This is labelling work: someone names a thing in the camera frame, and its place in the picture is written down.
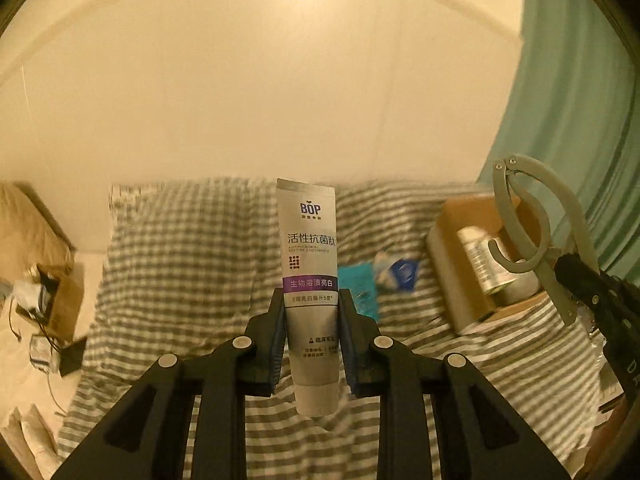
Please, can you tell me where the white toothpaste tube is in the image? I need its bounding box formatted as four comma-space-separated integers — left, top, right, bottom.
276, 179, 340, 418

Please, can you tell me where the white roll in box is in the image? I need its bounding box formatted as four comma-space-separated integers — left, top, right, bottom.
458, 226, 540, 307

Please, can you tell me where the black flat device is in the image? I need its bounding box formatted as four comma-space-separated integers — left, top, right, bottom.
58, 337, 87, 377

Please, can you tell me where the right cardboard box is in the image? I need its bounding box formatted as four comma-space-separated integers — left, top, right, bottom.
426, 193, 549, 335

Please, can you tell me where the white charger block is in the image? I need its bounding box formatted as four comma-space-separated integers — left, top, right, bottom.
28, 334, 60, 374

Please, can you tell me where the left cardboard box with clutter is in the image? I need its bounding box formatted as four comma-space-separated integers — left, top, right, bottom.
11, 264, 84, 344

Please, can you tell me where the blue white pouch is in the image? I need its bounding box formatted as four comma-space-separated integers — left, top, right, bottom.
372, 252, 419, 292

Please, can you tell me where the grey checked blanket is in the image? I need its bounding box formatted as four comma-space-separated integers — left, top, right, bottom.
58, 178, 600, 479

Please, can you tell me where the teal card packet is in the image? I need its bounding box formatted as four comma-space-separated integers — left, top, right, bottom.
338, 263, 378, 321

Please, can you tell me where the teal curtain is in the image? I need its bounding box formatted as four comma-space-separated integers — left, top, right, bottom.
478, 0, 639, 283

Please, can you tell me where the beige pillow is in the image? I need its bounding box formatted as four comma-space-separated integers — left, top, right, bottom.
1, 182, 73, 282

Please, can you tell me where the black cable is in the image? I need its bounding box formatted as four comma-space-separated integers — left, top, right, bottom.
6, 303, 68, 418

